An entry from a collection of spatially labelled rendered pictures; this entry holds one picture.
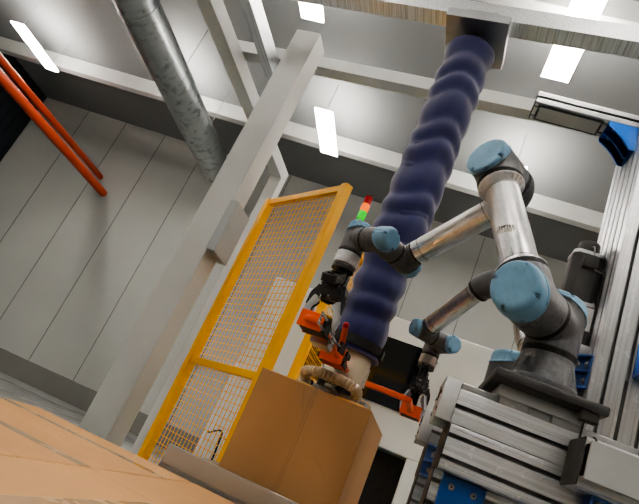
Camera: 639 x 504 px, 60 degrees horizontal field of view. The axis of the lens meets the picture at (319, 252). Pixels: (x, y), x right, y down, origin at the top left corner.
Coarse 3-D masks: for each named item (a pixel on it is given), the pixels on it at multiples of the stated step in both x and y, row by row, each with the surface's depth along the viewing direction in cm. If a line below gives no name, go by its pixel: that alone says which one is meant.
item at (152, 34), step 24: (120, 0) 683; (144, 0) 692; (144, 24) 718; (168, 24) 753; (144, 48) 757; (168, 48) 769; (168, 72) 801; (168, 96) 846; (192, 96) 866; (192, 120) 904; (192, 144) 964; (216, 144) 992; (216, 168) 1038
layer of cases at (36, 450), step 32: (0, 416) 126; (32, 416) 151; (0, 448) 92; (32, 448) 105; (64, 448) 121; (96, 448) 144; (0, 480) 72; (32, 480) 80; (64, 480) 89; (96, 480) 101; (128, 480) 117; (160, 480) 138
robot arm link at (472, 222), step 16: (528, 192) 146; (480, 208) 155; (448, 224) 161; (464, 224) 157; (480, 224) 156; (416, 240) 167; (432, 240) 162; (448, 240) 160; (464, 240) 160; (400, 256) 166; (416, 256) 165; (432, 256) 165; (400, 272) 171; (416, 272) 171
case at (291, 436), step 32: (256, 384) 187; (288, 384) 186; (256, 416) 183; (288, 416) 181; (320, 416) 180; (352, 416) 178; (256, 448) 178; (288, 448) 177; (320, 448) 175; (352, 448) 174; (256, 480) 174; (288, 480) 173; (320, 480) 171; (352, 480) 184
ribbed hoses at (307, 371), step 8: (304, 368) 198; (312, 368) 197; (320, 368) 196; (304, 376) 199; (312, 376) 197; (320, 376) 196; (328, 376) 195; (336, 376) 194; (344, 376) 194; (336, 384) 195; (344, 384) 192; (352, 384) 192; (352, 392) 192; (360, 392) 193; (352, 400) 195; (360, 400) 196; (368, 408) 219
